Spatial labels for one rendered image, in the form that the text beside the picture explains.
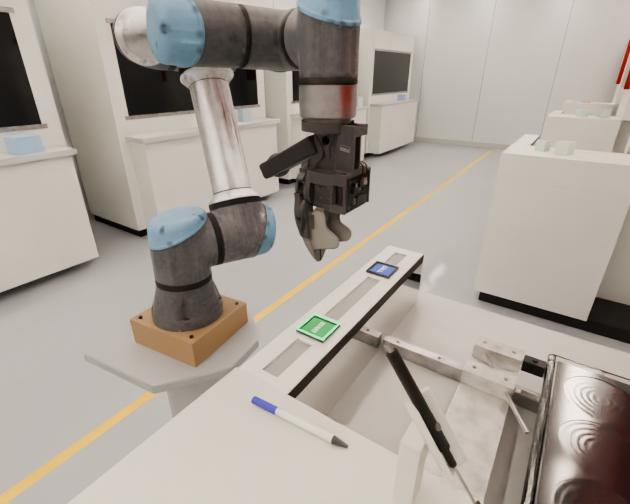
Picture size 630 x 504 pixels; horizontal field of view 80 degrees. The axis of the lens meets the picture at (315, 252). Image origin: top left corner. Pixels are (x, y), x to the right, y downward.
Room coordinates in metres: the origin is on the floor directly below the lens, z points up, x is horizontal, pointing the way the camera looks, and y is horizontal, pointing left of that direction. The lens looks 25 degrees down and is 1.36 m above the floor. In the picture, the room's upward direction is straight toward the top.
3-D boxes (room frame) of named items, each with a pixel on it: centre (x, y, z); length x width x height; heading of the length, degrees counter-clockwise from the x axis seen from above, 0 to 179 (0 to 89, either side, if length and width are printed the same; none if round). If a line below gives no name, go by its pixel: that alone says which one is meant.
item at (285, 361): (0.64, -0.08, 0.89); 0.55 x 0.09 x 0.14; 146
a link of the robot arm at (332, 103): (0.53, -0.02, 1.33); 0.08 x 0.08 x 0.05
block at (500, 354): (0.55, -0.34, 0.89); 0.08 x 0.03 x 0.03; 56
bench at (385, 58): (7.69, -1.16, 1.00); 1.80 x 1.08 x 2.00; 146
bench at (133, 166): (4.06, 1.32, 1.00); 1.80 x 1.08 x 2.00; 146
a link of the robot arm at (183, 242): (0.72, 0.27, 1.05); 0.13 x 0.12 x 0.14; 124
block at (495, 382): (0.49, -0.29, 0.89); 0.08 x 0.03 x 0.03; 56
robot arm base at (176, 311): (0.71, 0.28, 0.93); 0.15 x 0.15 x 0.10
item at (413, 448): (0.24, -0.11, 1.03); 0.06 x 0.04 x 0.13; 56
